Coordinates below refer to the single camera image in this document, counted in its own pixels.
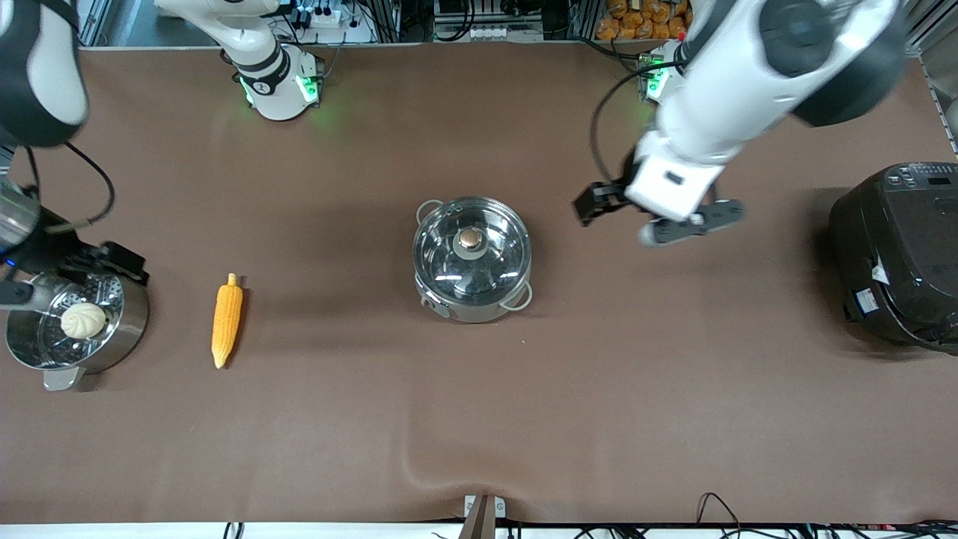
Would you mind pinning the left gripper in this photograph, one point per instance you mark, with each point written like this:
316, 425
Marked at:
605, 197

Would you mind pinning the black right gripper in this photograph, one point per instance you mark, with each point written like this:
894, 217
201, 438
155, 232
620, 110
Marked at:
61, 243

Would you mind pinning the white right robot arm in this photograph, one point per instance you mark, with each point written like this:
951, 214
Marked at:
262, 60

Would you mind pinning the stainless steel steamer pot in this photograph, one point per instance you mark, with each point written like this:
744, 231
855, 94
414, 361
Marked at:
112, 329

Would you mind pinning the yellow corn cob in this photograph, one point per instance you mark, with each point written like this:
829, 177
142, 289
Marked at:
227, 320

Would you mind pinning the stainless steel cooking pot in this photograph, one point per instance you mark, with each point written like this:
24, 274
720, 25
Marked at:
471, 288

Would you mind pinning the white steamed bun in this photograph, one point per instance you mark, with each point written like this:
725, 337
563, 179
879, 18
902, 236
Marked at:
83, 320

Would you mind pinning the pile of orange snacks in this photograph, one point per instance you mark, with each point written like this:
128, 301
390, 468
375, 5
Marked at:
644, 19

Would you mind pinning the white power strip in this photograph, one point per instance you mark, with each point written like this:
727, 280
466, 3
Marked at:
325, 19
486, 32

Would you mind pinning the brown table cloth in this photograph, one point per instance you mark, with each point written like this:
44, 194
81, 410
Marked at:
479, 412

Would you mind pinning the black rice cooker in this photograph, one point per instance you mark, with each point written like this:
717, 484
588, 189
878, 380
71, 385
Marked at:
898, 254

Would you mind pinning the grey metal table clamp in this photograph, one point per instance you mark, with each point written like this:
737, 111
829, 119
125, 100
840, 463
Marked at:
484, 515

